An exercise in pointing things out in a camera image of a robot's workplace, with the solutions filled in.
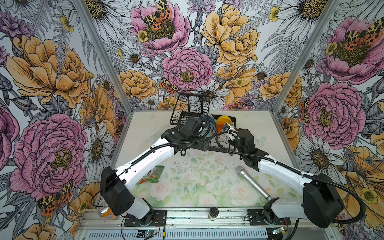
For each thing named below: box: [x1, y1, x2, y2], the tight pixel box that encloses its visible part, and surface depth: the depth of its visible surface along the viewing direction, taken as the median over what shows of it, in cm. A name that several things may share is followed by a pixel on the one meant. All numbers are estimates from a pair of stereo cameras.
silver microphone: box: [235, 165, 272, 201], surface depth 85 cm
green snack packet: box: [136, 165, 165, 185], surface depth 86 cm
